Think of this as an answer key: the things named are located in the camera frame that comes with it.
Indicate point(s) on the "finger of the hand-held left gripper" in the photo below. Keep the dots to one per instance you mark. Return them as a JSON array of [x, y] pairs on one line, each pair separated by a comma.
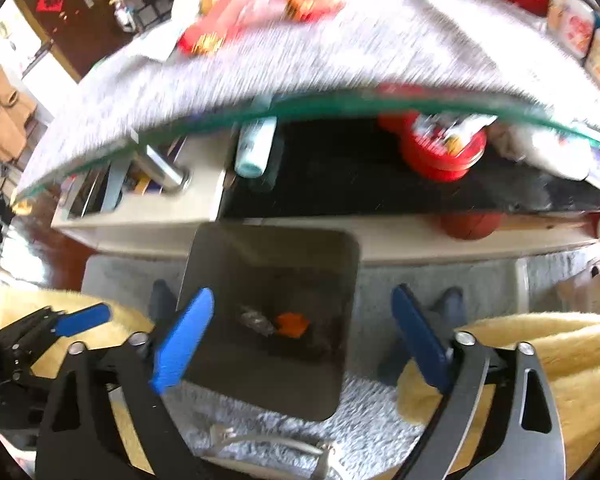
[[82, 320]]

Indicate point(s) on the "white plastic bottle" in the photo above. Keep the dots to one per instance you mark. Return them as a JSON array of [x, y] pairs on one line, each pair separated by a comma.
[[252, 150]]

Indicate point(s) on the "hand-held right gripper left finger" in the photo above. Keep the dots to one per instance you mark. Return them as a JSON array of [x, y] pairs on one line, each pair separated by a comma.
[[182, 345]]

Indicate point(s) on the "brown door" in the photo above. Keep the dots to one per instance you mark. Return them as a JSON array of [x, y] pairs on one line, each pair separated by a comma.
[[65, 35]]

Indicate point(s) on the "beige coat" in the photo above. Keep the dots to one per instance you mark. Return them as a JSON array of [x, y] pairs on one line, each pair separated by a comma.
[[0, 120]]

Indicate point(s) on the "red door decoration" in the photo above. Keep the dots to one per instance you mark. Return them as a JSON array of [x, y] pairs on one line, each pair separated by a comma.
[[51, 0]]

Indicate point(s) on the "orange crumpled wrapper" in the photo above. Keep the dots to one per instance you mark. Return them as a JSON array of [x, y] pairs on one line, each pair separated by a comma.
[[292, 324]]

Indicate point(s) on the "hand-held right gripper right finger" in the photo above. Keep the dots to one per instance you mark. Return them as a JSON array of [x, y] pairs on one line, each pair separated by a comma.
[[420, 340]]

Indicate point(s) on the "white red printed packet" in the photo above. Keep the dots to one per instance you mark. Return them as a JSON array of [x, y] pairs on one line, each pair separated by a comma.
[[575, 27]]

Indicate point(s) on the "grey shaggy rug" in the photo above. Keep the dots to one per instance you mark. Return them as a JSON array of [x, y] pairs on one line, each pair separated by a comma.
[[380, 285]]

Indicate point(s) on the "silver crumpled wrapper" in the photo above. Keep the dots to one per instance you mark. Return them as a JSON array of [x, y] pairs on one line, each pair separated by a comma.
[[257, 320]]

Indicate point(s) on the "white plastic bag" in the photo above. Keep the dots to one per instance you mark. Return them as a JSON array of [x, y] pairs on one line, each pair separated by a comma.
[[545, 152]]

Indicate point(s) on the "grey tablecloth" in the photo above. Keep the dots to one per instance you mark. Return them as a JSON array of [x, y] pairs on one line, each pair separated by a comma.
[[330, 60]]

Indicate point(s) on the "dark square trash bin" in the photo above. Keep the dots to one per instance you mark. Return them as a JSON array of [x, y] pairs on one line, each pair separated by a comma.
[[280, 270]]

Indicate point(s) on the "red flat box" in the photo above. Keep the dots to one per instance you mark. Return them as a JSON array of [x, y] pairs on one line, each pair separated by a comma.
[[215, 22]]

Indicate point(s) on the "red round tin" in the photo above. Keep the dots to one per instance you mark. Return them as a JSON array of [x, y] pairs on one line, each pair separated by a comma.
[[440, 162]]

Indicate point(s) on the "dark blue slipper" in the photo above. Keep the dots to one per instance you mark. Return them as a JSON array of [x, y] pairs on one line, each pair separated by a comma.
[[450, 305]]

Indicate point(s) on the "brown basketball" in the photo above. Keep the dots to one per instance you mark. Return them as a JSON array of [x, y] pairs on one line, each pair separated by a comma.
[[470, 225]]

